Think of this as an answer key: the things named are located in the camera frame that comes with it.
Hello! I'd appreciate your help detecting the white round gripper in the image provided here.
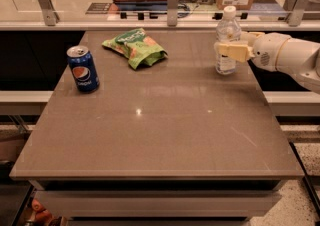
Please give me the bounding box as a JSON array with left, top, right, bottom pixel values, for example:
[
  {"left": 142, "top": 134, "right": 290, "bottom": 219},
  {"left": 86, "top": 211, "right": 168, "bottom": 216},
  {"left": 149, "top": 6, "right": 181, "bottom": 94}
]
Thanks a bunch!
[{"left": 214, "top": 31, "right": 290, "bottom": 72}]

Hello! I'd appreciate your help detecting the clear plastic water bottle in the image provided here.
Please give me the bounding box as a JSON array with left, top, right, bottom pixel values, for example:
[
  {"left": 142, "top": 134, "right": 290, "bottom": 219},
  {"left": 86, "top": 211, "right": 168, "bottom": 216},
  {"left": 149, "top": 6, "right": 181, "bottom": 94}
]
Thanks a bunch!
[{"left": 216, "top": 6, "right": 241, "bottom": 75}]

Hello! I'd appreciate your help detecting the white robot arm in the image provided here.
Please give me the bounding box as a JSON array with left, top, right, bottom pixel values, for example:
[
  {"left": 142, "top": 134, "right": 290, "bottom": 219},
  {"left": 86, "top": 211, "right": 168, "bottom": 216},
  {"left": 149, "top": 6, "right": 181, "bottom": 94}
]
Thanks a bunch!
[{"left": 214, "top": 32, "right": 320, "bottom": 93}]

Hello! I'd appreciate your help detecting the green snack bag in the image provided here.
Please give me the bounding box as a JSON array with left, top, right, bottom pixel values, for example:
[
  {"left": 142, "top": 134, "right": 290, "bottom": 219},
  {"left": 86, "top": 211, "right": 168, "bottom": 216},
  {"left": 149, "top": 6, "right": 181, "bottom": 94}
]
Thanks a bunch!
[{"left": 102, "top": 28, "right": 167, "bottom": 70}]

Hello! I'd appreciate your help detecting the blue Pepsi can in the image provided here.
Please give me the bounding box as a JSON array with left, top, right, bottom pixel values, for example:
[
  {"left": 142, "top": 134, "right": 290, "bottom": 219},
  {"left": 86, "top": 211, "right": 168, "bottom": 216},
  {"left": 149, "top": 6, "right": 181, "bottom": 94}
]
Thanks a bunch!
[{"left": 67, "top": 45, "right": 99, "bottom": 93}]

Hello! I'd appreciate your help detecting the grey table drawer cabinet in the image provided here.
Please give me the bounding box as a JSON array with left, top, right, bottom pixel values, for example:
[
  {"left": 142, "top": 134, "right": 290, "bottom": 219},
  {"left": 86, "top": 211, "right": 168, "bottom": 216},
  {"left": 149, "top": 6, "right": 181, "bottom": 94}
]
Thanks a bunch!
[{"left": 35, "top": 189, "right": 281, "bottom": 219}]

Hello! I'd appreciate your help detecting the orange object on floor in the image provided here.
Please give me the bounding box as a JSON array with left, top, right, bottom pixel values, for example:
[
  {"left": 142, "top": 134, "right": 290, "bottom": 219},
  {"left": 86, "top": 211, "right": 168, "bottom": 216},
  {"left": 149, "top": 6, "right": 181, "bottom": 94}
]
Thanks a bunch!
[{"left": 31, "top": 199, "right": 53, "bottom": 226}]

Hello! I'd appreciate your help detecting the right metal glass bracket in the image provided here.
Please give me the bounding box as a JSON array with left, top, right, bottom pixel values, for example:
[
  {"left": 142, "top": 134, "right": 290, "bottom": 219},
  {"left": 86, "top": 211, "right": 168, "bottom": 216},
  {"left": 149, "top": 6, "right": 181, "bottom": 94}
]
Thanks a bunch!
[{"left": 285, "top": 0, "right": 317, "bottom": 27}]

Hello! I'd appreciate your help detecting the metal glass bracket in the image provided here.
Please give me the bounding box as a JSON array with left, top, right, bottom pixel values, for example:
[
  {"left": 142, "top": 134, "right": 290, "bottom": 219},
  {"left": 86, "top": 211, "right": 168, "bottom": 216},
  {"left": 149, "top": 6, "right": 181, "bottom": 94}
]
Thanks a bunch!
[
  {"left": 167, "top": 0, "right": 178, "bottom": 27},
  {"left": 38, "top": 0, "right": 60, "bottom": 26},
  {"left": 285, "top": 0, "right": 317, "bottom": 27}
]

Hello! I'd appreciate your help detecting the middle metal glass bracket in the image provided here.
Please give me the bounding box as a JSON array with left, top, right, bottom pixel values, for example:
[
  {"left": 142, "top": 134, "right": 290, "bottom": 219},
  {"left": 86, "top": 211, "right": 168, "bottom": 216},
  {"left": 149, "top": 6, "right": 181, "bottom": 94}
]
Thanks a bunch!
[{"left": 167, "top": 0, "right": 178, "bottom": 27}]

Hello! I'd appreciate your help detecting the left metal glass bracket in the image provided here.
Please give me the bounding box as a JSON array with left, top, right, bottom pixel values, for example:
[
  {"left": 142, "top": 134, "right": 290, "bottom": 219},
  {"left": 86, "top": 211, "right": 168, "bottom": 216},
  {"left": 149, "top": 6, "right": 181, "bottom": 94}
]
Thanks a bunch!
[{"left": 38, "top": 0, "right": 60, "bottom": 26}]

